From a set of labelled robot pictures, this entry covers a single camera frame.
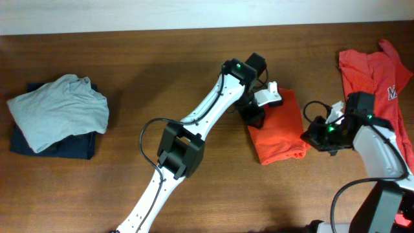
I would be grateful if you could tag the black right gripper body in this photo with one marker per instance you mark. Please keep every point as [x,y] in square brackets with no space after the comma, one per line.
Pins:
[326,136]

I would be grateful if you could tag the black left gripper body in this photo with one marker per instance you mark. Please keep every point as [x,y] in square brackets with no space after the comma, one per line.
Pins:
[249,107]

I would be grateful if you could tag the orange soccer print t-shirt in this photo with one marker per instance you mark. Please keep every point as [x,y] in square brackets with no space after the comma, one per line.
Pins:
[279,138]

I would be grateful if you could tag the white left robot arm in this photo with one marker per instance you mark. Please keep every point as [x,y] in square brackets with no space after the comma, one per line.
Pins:
[181,148]

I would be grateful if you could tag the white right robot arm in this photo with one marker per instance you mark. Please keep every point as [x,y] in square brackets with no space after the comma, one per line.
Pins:
[374,140]

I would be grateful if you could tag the red heathered t-shirt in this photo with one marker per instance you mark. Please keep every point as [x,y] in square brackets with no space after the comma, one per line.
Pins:
[383,75]

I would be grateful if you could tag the dark navy folded garment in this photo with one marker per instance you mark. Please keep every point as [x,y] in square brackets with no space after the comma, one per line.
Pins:
[73,147]

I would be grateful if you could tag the light grey folded t-shirt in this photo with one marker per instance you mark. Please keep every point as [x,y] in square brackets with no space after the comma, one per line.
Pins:
[66,107]

